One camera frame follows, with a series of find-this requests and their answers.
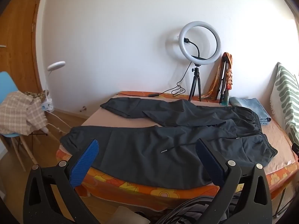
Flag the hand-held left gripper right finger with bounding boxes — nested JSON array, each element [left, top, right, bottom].
[[195, 139, 273, 224]]

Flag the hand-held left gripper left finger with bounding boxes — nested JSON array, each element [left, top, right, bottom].
[[23, 139, 101, 224]]

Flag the black pants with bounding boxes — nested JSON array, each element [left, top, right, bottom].
[[60, 98, 278, 190]]

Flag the pink bed blanket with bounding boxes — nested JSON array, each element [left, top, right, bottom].
[[81, 93, 298, 175]]

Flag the green and white patterned cushion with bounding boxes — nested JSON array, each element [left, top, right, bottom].
[[270, 62, 299, 143]]

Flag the folded blue jeans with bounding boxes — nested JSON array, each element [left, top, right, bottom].
[[228, 97, 272, 126]]

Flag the bed with orange floral sheet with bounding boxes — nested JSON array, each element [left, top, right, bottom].
[[56, 91, 299, 213]]

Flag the beige box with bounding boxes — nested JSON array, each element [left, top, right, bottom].
[[115, 205, 150, 224]]

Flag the leopard print cloth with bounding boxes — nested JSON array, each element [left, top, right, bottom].
[[24, 91, 47, 103]]

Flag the beige plaid cloth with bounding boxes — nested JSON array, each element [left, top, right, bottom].
[[0, 91, 48, 136]]

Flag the orange patterned scarf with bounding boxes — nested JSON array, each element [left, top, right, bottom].
[[201, 52, 234, 99]]

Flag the folded black silver tripod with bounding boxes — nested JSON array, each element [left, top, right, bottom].
[[218, 56, 230, 104]]

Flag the white desk lamp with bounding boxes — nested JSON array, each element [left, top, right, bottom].
[[42, 61, 66, 111]]

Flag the blue chair with wooden legs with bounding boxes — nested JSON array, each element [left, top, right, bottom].
[[0, 71, 50, 171]]

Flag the wooden door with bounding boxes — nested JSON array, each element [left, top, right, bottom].
[[0, 0, 47, 150]]

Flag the black cable bundle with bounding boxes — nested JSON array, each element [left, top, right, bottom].
[[153, 195, 236, 224]]

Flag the white cable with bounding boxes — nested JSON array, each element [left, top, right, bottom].
[[45, 110, 68, 136]]

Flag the black ring light cable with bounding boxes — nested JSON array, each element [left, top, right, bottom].
[[116, 62, 195, 98]]

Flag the white ring light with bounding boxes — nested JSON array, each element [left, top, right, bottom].
[[179, 21, 221, 64]]

